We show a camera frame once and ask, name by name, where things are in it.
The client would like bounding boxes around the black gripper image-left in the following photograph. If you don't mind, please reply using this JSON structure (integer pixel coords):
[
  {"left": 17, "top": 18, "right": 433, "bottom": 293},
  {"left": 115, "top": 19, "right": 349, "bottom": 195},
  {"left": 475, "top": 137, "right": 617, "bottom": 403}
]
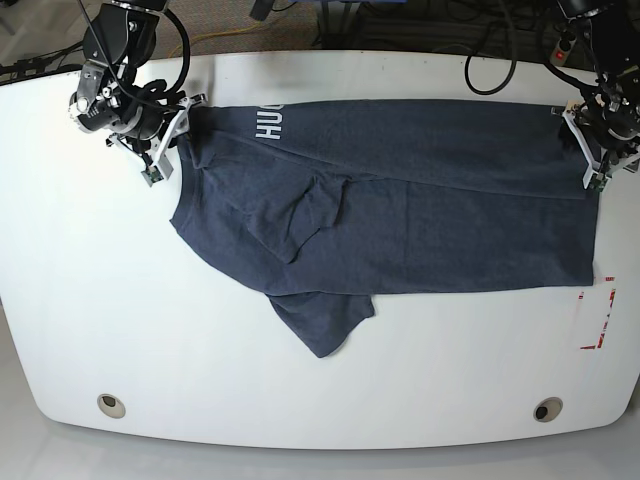
[{"left": 68, "top": 62, "right": 175, "bottom": 150}]

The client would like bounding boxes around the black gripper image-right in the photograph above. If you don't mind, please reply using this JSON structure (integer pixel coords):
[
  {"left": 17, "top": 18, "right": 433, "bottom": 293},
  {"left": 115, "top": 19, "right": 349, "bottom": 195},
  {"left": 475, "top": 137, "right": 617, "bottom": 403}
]
[{"left": 576, "top": 74, "right": 639, "bottom": 160}]

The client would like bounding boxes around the dark blue T-shirt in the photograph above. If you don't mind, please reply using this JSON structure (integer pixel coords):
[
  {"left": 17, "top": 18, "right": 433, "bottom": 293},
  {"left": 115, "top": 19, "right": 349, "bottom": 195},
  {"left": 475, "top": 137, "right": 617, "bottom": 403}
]
[{"left": 171, "top": 100, "right": 599, "bottom": 358}]

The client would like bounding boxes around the black tripod bar on floor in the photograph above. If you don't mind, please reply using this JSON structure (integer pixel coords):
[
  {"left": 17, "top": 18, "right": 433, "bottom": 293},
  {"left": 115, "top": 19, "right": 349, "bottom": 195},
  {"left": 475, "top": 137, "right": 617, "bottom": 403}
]
[{"left": 1, "top": 42, "right": 82, "bottom": 85}]

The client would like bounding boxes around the red tape rectangle marking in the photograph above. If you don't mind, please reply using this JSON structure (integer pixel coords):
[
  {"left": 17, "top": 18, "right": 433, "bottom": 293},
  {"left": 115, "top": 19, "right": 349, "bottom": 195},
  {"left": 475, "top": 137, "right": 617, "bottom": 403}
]
[{"left": 570, "top": 276, "right": 616, "bottom": 351}]

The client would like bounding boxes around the black cable on image-left arm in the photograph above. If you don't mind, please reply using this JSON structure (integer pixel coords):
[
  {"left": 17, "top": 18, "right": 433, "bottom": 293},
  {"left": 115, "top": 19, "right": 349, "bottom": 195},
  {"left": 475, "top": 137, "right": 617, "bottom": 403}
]
[{"left": 134, "top": 7, "right": 192, "bottom": 109}]

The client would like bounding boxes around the black cable on image-right arm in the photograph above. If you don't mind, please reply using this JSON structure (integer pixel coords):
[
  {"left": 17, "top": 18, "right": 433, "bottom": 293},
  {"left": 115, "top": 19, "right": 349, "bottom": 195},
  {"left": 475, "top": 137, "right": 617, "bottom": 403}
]
[{"left": 464, "top": 0, "right": 601, "bottom": 101}]

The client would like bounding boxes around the white power strip red switch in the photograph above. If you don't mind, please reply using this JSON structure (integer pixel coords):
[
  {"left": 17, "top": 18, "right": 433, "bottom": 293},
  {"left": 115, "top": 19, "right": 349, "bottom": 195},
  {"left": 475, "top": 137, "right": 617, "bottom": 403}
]
[{"left": 549, "top": 29, "right": 576, "bottom": 67}]

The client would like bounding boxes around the yellow cable on floor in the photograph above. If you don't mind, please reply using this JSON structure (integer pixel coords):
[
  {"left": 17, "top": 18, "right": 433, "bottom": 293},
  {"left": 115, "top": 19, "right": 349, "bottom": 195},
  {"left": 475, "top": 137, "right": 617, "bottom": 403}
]
[{"left": 172, "top": 17, "right": 261, "bottom": 59}]

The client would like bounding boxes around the left table cable grommet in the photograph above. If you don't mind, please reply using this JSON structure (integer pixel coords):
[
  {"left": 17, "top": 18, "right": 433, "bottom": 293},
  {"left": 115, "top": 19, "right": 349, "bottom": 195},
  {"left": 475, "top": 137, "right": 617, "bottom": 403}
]
[{"left": 97, "top": 394, "right": 126, "bottom": 419}]

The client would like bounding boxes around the table cable grommet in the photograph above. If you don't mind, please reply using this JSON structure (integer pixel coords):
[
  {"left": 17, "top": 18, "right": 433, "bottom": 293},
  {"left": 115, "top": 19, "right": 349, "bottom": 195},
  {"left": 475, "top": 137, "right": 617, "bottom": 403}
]
[
  {"left": 533, "top": 397, "right": 563, "bottom": 423},
  {"left": 97, "top": 394, "right": 126, "bottom": 419}
]

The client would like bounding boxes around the right table cable grommet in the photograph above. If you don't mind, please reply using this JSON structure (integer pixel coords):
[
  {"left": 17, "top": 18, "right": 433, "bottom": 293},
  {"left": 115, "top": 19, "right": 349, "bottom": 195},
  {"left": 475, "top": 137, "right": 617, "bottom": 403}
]
[{"left": 533, "top": 397, "right": 563, "bottom": 423}]

